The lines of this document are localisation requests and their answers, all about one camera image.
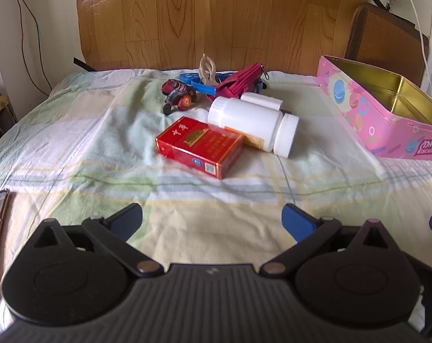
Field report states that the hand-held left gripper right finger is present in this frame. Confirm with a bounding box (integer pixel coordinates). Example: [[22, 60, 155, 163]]
[[261, 203, 397, 277]]

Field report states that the small white bottle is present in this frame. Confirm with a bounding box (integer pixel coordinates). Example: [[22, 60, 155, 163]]
[[241, 92, 284, 112]]

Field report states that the red toy motorcycle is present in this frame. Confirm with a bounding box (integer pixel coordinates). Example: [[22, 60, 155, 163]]
[[161, 79, 197, 115]]

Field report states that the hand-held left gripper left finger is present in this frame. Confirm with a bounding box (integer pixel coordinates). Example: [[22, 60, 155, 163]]
[[32, 203, 165, 277]]

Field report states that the white cable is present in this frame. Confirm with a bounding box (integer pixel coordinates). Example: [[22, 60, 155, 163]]
[[402, 0, 432, 93]]

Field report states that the translucent hair claw clip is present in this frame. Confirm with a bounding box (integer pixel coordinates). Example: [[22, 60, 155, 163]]
[[198, 53, 217, 87]]

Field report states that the brown woven mat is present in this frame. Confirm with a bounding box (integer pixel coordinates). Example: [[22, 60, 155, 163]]
[[343, 3, 431, 90]]

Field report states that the large white pill bottle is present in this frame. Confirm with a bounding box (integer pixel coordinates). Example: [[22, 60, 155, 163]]
[[208, 96, 300, 158]]

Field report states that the pink biscuit tin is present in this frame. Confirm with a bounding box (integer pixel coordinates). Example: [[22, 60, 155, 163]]
[[316, 55, 432, 162]]

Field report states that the red cigarette box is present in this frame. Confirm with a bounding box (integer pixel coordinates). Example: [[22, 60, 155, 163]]
[[155, 116, 245, 180]]

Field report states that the black tape strip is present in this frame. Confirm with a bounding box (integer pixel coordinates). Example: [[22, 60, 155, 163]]
[[73, 57, 97, 72]]

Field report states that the wood grain panel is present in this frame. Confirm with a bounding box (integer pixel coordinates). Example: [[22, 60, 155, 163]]
[[75, 0, 372, 72]]

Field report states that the pale checked bed sheet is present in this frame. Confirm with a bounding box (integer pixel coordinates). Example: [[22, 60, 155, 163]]
[[0, 68, 432, 333]]

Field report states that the magenta zip pouch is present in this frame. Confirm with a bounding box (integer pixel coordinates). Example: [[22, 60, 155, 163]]
[[216, 62, 270, 99]]

